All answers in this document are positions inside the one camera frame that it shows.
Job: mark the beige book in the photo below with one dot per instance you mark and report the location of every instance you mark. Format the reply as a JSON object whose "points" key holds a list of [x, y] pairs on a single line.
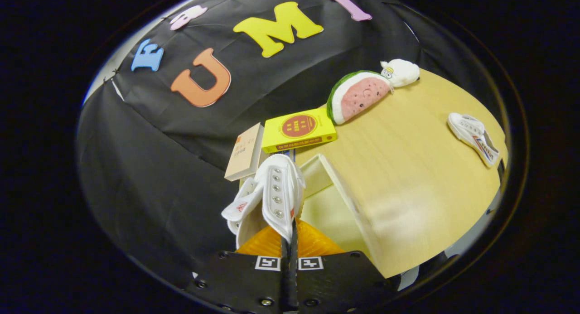
{"points": [[244, 153]]}

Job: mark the watermelon slice plush toy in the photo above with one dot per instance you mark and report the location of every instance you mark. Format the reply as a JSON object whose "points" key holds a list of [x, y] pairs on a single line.
{"points": [[362, 96]]}

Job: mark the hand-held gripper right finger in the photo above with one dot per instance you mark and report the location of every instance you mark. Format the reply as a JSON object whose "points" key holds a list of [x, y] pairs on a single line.
{"points": [[335, 282]]}

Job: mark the white plush toy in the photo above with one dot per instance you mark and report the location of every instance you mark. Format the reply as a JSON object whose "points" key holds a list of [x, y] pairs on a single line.
{"points": [[403, 72]]}

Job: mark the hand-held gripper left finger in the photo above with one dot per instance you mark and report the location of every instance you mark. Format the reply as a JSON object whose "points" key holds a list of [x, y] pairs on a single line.
{"points": [[244, 282]]}

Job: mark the white canvas shoe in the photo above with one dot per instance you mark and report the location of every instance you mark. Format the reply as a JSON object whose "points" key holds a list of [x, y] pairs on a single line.
{"points": [[471, 132], [276, 187]]}

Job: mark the yellow book with red circle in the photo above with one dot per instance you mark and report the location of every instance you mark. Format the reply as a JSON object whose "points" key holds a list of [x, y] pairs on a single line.
{"points": [[299, 128]]}

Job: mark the blue book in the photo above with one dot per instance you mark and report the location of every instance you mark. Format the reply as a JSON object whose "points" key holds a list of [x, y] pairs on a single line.
{"points": [[292, 154]]}

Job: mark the cream storage box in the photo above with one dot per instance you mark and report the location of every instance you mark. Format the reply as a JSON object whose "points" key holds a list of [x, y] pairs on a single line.
{"points": [[331, 214]]}

